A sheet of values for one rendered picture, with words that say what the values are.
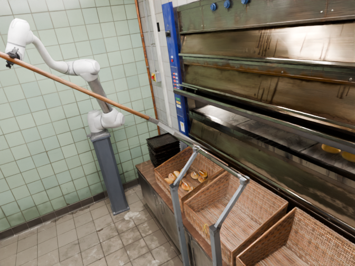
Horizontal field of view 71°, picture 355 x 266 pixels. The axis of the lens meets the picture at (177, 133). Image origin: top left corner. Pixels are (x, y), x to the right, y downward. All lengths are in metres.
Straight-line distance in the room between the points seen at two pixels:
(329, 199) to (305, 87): 0.61
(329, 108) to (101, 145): 2.12
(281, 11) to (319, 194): 0.99
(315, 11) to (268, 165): 0.95
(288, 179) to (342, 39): 0.84
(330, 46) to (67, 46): 2.40
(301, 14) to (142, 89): 2.18
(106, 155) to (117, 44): 1.26
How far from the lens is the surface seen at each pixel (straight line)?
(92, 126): 2.69
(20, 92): 2.98
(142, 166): 2.81
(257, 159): 1.85
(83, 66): 2.28
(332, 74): 1.34
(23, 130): 3.07
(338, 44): 1.31
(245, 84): 1.72
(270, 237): 1.71
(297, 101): 1.46
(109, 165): 2.85
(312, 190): 1.63
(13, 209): 3.46
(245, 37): 1.69
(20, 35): 1.97
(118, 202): 3.12
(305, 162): 1.57
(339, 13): 1.33
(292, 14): 1.45
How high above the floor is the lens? 1.96
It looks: 23 degrees down
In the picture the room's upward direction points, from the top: 8 degrees counter-clockwise
